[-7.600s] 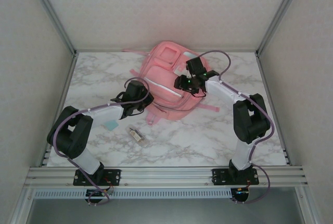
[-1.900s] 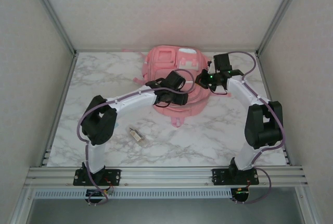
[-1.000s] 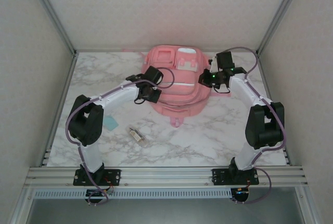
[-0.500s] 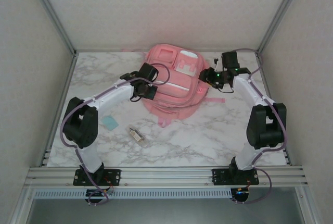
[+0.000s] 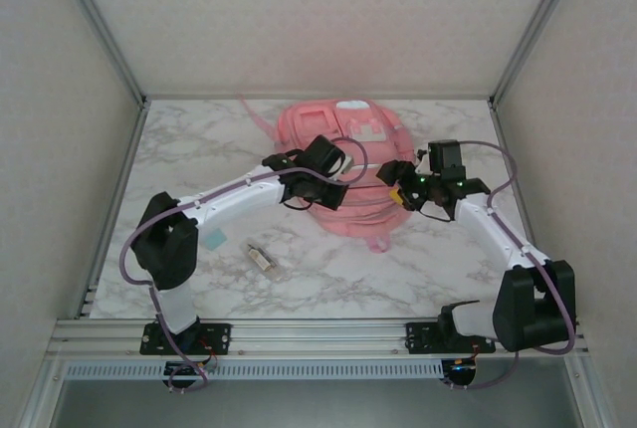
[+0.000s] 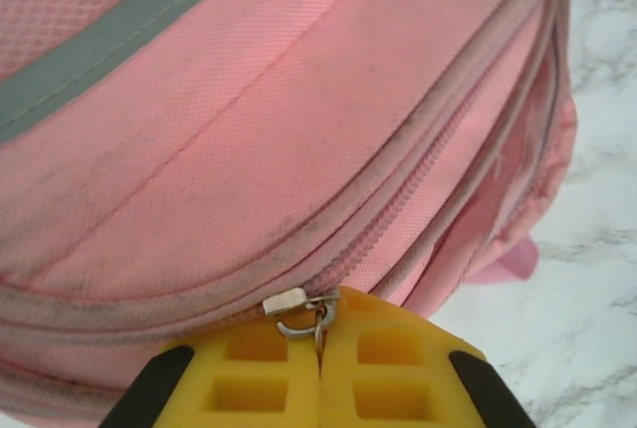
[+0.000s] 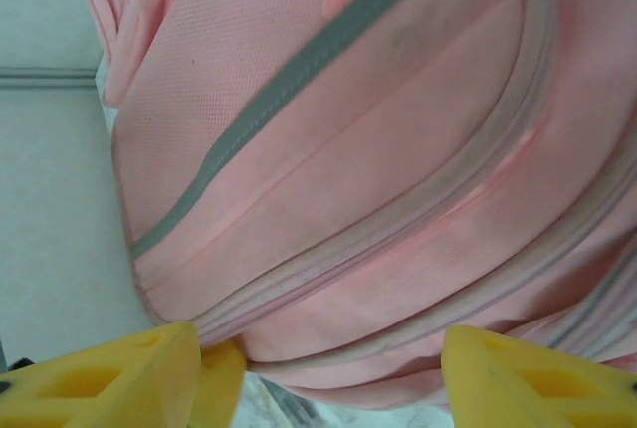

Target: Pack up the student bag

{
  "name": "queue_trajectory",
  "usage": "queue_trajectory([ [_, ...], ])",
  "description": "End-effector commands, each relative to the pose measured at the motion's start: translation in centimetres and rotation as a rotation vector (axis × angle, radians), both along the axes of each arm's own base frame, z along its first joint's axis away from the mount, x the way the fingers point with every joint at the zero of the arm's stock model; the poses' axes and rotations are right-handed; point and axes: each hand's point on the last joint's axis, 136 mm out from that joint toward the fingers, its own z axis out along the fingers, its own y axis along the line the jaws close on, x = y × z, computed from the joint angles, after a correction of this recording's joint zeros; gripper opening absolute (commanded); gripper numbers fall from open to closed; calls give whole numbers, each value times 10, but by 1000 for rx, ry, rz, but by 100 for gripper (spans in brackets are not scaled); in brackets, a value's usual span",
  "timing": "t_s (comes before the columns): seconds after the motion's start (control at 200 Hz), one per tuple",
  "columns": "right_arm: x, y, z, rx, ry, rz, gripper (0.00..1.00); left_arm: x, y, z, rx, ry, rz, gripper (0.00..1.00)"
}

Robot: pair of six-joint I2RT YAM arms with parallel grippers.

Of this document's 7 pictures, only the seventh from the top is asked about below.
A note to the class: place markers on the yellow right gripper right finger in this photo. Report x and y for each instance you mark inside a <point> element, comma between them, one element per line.
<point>547,383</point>

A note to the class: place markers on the pink student backpack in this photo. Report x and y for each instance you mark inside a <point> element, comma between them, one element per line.
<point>348,149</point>

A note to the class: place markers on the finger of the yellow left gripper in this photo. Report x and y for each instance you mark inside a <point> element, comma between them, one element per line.
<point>221,383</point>

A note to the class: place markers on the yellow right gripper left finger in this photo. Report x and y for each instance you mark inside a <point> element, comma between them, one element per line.
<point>99,388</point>

